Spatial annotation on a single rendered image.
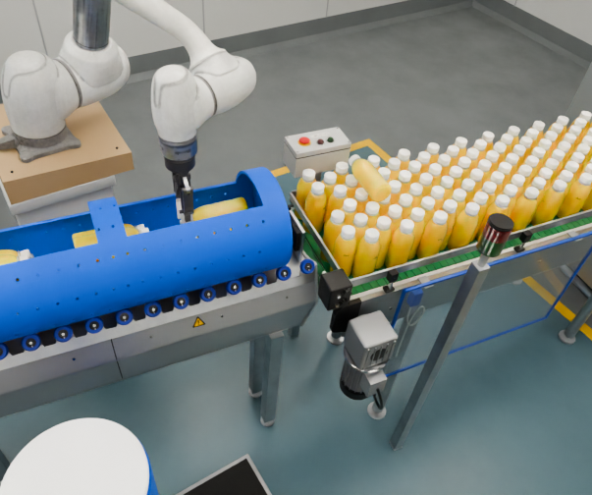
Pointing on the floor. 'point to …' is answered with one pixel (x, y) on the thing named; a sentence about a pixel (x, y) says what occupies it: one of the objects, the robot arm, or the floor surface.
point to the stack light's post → (440, 349)
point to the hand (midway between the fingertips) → (185, 213)
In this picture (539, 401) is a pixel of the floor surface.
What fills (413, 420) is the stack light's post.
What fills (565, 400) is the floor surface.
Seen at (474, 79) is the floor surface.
